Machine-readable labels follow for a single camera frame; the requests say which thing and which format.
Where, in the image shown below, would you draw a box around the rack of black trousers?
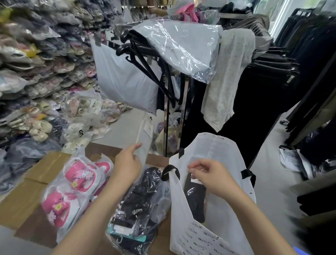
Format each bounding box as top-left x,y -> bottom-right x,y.
181,47 -> 300,168

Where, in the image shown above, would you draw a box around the person's left forearm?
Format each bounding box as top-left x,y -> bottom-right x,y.
52,173 -> 137,255

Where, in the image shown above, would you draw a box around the person's right hand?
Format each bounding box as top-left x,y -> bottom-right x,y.
188,158 -> 237,200

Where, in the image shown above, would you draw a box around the large white plastic bag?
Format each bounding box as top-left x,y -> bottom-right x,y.
90,36 -> 168,116

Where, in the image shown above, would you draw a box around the grey socks packet white label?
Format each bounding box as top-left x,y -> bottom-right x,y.
135,115 -> 155,171

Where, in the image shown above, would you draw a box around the metal clothes rack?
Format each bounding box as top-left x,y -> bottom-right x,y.
115,15 -> 192,158

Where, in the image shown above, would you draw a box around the clear wrapped grey garment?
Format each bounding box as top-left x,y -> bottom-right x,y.
132,19 -> 224,84

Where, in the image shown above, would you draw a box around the white shopping bag black handles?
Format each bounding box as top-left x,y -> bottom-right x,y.
160,132 -> 257,255

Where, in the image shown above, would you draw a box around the brown cardboard sheet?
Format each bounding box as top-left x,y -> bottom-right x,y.
0,151 -> 71,229

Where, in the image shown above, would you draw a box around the black socks packet white label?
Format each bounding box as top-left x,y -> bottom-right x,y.
183,180 -> 207,224

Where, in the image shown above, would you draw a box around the person's right forearm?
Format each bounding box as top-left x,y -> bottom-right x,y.
223,189 -> 297,255

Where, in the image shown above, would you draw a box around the person's left hand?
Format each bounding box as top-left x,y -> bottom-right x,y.
111,143 -> 144,184

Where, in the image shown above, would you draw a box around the speckled off-white shirt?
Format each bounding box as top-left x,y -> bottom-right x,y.
201,28 -> 257,133

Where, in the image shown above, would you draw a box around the pink sandals pack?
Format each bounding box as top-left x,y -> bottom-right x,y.
41,155 -> 105,243
86,153 -> 115,208

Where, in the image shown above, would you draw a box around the pink sandals pack front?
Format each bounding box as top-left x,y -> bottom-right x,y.
41,155 -> 105,243

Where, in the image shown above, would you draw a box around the pile of bagged slippers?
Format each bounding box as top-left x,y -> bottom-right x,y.
0,0 -> 133,195

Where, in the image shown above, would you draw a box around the bundle of black hangers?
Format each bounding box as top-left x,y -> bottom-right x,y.
115,28 -> 189,108

